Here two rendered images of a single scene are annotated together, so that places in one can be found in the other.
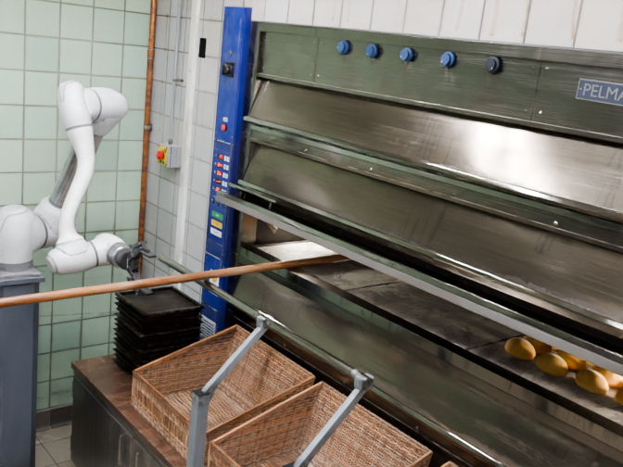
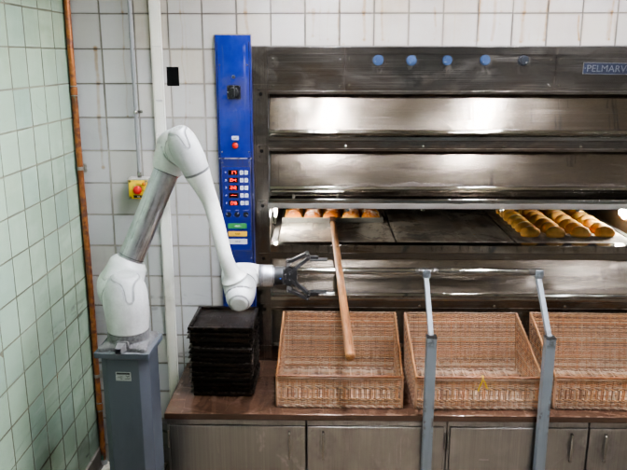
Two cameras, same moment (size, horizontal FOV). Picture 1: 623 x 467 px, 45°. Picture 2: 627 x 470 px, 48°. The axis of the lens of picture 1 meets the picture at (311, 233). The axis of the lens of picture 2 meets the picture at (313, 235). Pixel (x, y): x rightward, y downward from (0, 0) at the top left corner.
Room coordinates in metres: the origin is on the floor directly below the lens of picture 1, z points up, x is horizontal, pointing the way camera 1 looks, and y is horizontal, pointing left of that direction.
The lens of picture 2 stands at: (0.72, 2.64, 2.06)
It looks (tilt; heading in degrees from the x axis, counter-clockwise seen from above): 14 degrees down; 311
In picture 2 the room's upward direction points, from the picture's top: straight up
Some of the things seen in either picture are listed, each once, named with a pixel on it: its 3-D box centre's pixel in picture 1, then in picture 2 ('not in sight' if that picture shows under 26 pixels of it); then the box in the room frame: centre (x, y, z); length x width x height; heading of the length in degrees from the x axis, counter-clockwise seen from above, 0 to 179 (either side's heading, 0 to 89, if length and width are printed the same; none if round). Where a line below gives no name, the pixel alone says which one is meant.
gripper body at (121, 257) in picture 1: (130, 261); (285, 275); (2.60, 0.65, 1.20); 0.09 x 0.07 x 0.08; 41
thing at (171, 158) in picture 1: (169, 155); (140, 187); (3.48, 0.71, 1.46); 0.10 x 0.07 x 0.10; 40
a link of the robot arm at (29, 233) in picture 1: (15, 232); (126, 300); (2.91, 1.20, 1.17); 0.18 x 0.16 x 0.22; 155
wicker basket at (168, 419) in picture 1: (220, 390); (339, 356); (2.62, 0.28, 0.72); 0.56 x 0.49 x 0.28; 39
